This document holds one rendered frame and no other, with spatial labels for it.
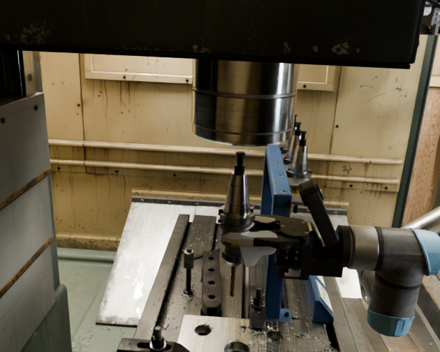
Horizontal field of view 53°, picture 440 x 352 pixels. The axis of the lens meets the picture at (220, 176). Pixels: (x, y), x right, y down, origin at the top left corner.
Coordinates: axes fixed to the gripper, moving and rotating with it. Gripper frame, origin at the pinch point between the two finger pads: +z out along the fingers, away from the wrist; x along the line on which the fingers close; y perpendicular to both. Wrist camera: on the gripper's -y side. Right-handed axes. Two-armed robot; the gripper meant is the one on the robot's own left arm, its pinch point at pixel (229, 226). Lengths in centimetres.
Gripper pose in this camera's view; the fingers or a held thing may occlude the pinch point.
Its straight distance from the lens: 75.2
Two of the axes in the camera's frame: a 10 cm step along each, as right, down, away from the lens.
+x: 0.6, -3.2, 9.5
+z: -10.0, -0.7, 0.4
